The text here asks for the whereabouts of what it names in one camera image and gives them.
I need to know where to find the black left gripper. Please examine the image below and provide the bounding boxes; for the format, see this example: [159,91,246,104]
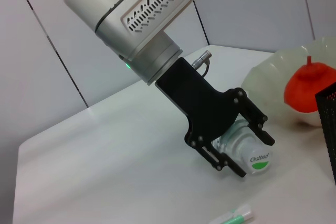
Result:
[154,58,276,178]

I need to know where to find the green label water bottle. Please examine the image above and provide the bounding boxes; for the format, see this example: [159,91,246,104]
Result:
[209,119,274,176]

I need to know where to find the translucent green fruit plate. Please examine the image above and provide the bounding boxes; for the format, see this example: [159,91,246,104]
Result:
[240,36,336,133]

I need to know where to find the green utility knife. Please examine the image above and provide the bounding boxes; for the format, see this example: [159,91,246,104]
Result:
[208,202,254,224]

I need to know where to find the black mesh pen holder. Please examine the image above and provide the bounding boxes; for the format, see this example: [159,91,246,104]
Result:
[314,81,336,185]

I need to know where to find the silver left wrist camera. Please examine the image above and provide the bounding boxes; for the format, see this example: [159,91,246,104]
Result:
[93,0,202,61]

